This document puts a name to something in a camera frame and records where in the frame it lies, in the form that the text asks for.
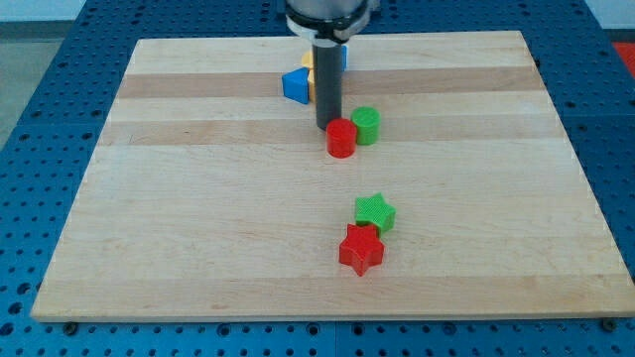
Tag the yellow block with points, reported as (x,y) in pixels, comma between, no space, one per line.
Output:
(307,60)
(311,86)

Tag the green cylinder block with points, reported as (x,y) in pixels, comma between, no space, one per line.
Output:
(367,121)

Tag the red star block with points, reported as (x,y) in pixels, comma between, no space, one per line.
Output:
(361,248)

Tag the blue block behind rod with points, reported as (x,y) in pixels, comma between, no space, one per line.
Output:
(344,57)

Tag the green star block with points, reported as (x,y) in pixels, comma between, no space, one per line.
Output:
(375,210)

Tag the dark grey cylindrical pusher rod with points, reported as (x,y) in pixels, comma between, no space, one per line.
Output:
(328,84)

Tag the yellow block rear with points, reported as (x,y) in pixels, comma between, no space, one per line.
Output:
(307,60)

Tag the yellow block front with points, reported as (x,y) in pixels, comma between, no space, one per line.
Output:
(311,86)

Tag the blue triangular block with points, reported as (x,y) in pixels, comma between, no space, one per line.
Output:
(295,85)

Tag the light wooden board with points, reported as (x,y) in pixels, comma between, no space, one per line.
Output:
(210,196)

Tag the red cylinder block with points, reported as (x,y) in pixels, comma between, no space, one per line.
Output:
(341,138)

